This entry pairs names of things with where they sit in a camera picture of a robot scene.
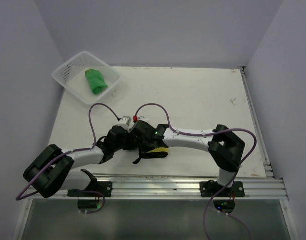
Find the aluminium mounting rail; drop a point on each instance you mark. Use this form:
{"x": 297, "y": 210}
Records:
{"x": 183, "y": 188}

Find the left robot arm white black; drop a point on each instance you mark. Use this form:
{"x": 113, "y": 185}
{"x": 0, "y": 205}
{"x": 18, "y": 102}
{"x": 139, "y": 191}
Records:
{"x": 47, "y": 173}

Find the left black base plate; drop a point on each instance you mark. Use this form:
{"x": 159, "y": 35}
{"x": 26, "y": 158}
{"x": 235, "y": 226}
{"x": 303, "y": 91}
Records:
{"x": 93, "y": 190}

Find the green microfiber towel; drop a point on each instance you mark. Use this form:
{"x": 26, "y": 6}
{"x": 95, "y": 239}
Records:
{"x": 96, "y": 81}

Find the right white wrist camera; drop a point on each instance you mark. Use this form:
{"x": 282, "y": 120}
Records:
{"x": 140, "y": 118}

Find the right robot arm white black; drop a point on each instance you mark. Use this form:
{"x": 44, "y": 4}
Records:
{"x": 225, "y": 147}

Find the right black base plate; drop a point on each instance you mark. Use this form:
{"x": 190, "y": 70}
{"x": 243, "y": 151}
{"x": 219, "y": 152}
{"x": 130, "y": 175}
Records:
{"x": 210, "y": 188}

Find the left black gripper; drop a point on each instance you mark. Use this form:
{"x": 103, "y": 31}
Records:
{"x": 127, "y": 134}

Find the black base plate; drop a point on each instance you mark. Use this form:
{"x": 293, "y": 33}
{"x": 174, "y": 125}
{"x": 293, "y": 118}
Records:
{"x": 210, "y": 188}
{"x": 93, "y": 190}

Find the yellow microfiber towel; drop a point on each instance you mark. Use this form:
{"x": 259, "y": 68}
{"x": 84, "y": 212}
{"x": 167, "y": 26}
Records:
{"x": 152, "y": 154}

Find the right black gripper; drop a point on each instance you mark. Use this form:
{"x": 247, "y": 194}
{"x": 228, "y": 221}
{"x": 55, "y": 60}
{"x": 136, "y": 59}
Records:
{"x": 143, "y": 148}

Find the white plastic basket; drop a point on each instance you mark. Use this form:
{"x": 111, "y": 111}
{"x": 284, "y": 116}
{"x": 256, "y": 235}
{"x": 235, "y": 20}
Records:
{"x": 71, "y": 76}

